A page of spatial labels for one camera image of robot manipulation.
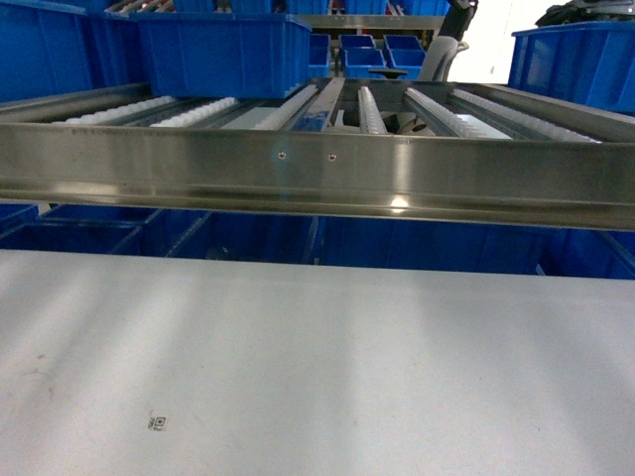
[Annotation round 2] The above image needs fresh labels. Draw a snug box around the stainless steel roller shelf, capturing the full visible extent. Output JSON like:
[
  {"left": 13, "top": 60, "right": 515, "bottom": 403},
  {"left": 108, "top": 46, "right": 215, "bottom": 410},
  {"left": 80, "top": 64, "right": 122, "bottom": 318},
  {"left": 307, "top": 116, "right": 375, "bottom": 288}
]
[{"left": 1, "top": 79, "right": 634, "bottom": 230}]

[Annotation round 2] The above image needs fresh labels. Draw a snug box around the blue bin under shelf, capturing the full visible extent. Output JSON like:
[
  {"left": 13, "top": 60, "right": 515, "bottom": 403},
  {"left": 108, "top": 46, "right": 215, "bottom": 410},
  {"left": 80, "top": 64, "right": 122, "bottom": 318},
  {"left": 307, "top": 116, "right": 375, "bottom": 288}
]
[{"left": 117, "top": 209, "right": 320, "bottom": 264}]

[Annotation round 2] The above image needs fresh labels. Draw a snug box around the blue bin lower right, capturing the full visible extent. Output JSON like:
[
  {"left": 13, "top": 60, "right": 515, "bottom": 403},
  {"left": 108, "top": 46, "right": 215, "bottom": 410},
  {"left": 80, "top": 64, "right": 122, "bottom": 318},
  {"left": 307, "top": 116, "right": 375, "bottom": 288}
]
[{"left": 317, "top": 217, "right": 634, "bottom": 280}]

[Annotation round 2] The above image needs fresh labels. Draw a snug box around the small blue bin back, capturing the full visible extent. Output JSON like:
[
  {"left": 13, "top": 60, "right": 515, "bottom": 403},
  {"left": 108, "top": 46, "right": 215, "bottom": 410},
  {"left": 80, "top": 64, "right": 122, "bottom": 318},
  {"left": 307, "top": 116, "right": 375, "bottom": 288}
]
[{"left": 341, "top": 48, "right": 386, "bottom": 79}]

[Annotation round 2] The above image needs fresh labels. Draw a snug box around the grey office chair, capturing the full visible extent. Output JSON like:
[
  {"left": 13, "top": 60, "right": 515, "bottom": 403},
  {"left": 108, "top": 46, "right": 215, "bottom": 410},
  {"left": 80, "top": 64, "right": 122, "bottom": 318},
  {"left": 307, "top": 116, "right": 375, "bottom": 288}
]
[{"left": 381, "top": 0, "right": 478, "bottom": 137}]

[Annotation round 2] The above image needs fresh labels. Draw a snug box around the large blue bin left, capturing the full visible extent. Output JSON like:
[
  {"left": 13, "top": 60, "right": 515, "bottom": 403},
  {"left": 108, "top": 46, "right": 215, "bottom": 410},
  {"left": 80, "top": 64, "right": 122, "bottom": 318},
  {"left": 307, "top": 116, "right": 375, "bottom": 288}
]
[{"left": 131, "top": 12, "right": 312, "bottom": 99}]

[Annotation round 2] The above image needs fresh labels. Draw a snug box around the large blue bin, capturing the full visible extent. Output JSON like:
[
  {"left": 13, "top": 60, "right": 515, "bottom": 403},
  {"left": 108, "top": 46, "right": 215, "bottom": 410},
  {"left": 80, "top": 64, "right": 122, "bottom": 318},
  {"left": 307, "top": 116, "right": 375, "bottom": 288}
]
[
  {"left": 131, "top": 12, "right": 312, "bottom": 99},
  {"left": 508, "top": 21, "right": 634, "bottom": 114}
]

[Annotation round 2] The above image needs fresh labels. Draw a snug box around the small QR code sticker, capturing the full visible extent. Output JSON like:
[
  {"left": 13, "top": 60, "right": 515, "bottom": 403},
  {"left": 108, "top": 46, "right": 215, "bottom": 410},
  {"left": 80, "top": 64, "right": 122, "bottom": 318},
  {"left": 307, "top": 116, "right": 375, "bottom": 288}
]
[{"left": 147, "top": 416, "right": 167, "bottom": 431}]

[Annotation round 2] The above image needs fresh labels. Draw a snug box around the large blue bin right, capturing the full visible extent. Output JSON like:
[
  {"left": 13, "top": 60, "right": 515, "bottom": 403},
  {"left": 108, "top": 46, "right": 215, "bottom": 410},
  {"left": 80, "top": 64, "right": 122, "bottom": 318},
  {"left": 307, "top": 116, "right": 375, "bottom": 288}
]
[{"left": 508, "top": 21, "right": 634, "bottom": 114}]

